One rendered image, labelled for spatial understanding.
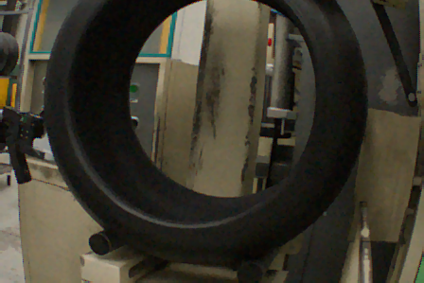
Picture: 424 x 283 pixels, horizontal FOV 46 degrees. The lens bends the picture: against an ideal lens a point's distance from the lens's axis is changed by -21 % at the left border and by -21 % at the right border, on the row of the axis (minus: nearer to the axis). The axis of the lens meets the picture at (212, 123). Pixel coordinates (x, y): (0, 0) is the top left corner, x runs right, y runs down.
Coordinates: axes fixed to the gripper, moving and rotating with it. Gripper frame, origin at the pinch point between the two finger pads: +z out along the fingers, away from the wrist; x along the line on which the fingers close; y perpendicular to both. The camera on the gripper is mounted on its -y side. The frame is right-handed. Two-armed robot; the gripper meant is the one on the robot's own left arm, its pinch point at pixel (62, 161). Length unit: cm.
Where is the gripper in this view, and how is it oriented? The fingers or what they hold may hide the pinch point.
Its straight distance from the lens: 115.7
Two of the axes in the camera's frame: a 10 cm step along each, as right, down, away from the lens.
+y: 2.2, -9.7, -0.9
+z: 9.4, 2.4, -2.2
